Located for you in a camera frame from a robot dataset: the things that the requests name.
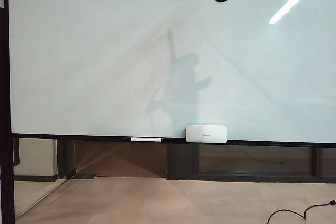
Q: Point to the black whiteboard stand frame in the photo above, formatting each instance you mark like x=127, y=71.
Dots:
x=5, y=129

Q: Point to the brown wooden wall panel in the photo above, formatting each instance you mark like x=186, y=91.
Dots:
x=120, y=158

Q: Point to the white glass whiteboard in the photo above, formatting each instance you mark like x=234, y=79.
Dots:
x=105, y=64

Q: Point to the white whiteboard eraser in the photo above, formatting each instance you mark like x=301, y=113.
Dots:
x=206, y=134

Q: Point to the black floor door plate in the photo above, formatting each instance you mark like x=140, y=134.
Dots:
x=84, y=176

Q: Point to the dark framed glass partition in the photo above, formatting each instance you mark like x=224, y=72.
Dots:
x=252, y=161

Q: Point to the white marker on tray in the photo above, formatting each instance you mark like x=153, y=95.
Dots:
x=146, y=139

